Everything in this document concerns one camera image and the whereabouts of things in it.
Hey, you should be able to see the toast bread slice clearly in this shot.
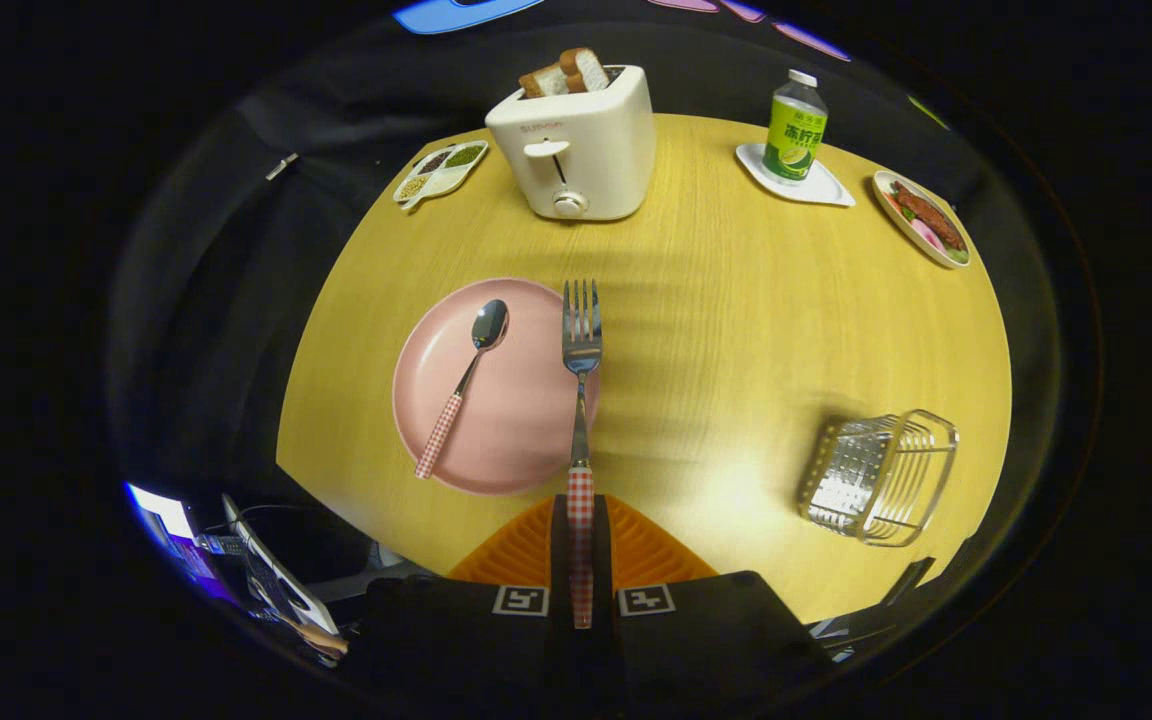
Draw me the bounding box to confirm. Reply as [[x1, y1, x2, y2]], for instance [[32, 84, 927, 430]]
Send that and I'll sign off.
[[519, 64, 569, 99], [559, 47, 610, 94]]

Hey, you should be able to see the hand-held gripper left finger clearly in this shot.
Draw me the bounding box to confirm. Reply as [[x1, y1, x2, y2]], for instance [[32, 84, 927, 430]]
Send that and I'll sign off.
[[351, 495, 573, 701]]

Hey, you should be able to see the white plate of food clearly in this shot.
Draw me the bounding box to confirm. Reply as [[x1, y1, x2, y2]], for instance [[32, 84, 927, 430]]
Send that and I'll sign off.
[[872, 169, 973, 270]]

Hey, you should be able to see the pink plate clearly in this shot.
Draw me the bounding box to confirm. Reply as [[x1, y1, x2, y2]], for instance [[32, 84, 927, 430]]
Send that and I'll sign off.
[[392, 277, 602, 497]]

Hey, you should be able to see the white coaster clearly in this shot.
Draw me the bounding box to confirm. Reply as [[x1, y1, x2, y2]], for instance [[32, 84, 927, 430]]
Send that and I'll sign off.
[[735, 142, 856, 209]]

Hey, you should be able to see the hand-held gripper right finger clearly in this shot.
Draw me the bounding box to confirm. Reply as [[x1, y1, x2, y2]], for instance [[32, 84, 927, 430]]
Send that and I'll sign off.
[[594, 495, 837, 706]]

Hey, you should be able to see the metal wire basket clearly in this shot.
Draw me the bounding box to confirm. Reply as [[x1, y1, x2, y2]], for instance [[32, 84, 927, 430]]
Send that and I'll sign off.
[[798, 408, 960, 548]]

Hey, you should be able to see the spoon with checked handle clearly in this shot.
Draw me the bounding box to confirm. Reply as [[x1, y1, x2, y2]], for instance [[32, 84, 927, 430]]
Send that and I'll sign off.
[[414, 298, 511, 481]]

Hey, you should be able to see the white desk device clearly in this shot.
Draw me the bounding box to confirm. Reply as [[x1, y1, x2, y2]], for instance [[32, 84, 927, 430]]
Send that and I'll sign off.
[[221, 493, 342, 641]]

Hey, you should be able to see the brown meat piece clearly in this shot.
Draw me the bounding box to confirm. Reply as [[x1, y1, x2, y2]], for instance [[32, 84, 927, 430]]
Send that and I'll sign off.
[[894, 180, 967, 251]]

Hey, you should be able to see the white toaster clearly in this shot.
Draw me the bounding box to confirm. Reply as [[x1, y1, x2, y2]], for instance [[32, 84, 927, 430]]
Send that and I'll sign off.
[[484, 64, 657, 222]]

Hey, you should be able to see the white divided seasoning dish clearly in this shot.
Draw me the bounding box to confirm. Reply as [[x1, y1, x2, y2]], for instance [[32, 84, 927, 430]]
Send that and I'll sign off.
[[393, 140, 490, 212]]

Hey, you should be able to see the green label drink bottle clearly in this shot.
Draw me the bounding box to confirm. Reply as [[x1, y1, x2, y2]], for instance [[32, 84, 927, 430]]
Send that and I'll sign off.
[[762, 69, 829, 184]]

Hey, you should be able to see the fork with checked handle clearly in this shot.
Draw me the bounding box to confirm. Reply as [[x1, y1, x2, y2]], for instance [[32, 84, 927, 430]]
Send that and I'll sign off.
[[562, 278, 604, 631]]

